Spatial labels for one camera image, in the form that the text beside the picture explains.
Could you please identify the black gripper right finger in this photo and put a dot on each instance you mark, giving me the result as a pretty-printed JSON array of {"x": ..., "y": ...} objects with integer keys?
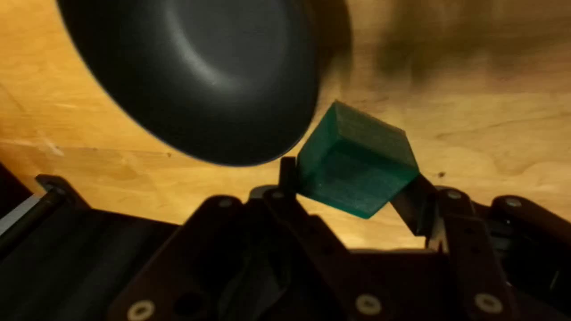
[{"x": 470, "y": 250}]

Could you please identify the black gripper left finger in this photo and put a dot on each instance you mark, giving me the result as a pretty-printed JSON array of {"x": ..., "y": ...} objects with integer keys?
[{"x": 279, "y": 256}]

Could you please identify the green cube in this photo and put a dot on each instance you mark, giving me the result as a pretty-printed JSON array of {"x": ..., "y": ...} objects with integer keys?
[{"x": 358, "y": 161}]

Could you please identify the black bowl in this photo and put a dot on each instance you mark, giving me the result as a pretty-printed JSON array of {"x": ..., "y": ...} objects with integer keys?
[{"x": 197, "y": 72}]

